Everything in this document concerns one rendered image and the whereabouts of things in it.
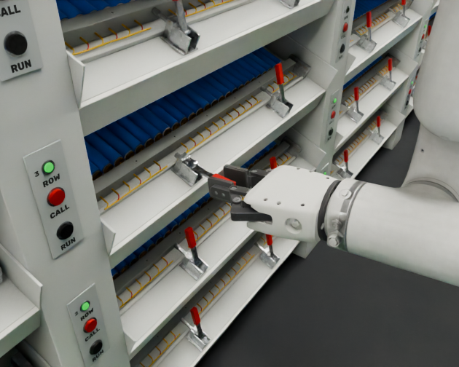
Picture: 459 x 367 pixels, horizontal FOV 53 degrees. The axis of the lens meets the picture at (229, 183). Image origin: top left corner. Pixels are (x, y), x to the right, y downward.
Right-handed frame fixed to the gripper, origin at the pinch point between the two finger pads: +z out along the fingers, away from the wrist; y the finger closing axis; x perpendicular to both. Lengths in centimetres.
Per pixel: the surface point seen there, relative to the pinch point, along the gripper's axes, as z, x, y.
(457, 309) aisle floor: -26, -54, 48
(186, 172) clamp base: 6.6, 0.8, -1.1
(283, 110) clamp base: 5.9, 0.1, 25.7
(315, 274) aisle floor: 7, -50, 39
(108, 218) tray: 8.9, 0.3, -14.1
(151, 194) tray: 8.2, -0.1, -6.9
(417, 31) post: 6, -6, 113
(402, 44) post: 11, -11, 113
